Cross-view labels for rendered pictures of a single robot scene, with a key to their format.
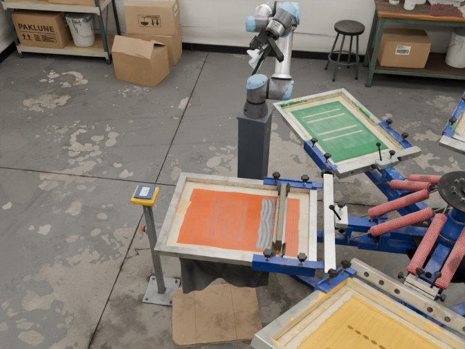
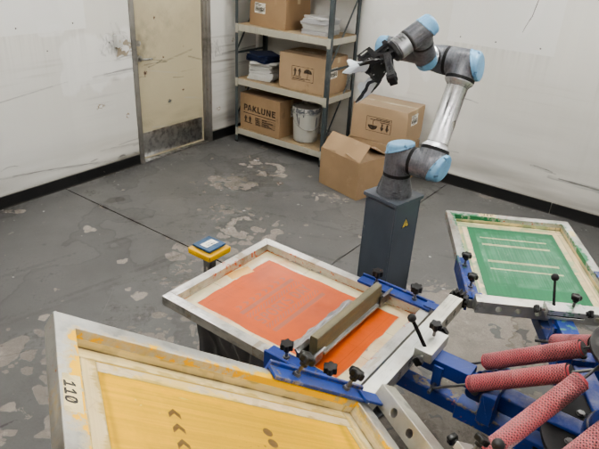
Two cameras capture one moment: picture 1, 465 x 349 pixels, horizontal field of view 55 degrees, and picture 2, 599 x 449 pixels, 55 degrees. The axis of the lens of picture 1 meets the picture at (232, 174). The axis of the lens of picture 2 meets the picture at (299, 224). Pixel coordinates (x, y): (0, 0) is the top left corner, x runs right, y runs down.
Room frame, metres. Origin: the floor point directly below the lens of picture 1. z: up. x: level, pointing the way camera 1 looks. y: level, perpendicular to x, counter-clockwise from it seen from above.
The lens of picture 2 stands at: (0.11, -0.81, 2.18)
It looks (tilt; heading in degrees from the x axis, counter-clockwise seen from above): 27 degrees down; 27
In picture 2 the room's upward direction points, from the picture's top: 3 degrees clockwise
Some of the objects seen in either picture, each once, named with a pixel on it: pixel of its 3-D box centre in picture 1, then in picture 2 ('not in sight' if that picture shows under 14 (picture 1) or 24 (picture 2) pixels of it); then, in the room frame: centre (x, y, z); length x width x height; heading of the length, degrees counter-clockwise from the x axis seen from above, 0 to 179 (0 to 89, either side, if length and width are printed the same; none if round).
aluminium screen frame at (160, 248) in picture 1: (241, 217); (298, 306); (1.63, -0.05, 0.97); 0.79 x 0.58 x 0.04; 82
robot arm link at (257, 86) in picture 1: (257, 87); (400, 156); (2.29, -0.15, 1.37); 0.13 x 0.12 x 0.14; 82
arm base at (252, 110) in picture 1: (255, 104); (395, 182); (2.29, -0.14, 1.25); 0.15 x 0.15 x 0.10
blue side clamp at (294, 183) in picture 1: (289, 186); (394, 297); (1.87, -0.32, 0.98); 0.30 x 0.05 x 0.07; 82
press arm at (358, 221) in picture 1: (350, 224); (445, 364); (1.55, -0.61, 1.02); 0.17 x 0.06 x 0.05; 82
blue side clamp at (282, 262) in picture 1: (283, 264); (307, 376); (1.32, -0.25, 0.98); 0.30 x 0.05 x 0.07; 82
